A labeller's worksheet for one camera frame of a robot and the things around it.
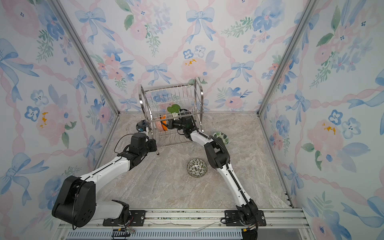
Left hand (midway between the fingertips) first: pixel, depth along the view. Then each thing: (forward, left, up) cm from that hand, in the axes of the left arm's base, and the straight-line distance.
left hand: (155, 139), depth 89 cm
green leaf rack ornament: (+11, -12, +14) cm, 22 cm away
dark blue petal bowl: (+19, +15, -10) cm, 26 cm away
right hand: (+14, -1, +1) cm, 14 cm away
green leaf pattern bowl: (+8, -43, -8) cm, 45 cm away
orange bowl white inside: (+12, -3, +2) cm, 13 cm away
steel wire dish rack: (+10, -12, +12) cm, 20 cm away
